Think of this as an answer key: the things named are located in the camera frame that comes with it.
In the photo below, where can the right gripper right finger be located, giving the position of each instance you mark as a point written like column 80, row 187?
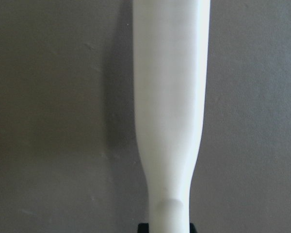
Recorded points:
column 192, row 228

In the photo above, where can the white brush black bristles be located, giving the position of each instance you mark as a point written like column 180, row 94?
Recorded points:
column 170, row 50

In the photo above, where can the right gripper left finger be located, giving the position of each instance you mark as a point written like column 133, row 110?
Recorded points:
column 143, row 228

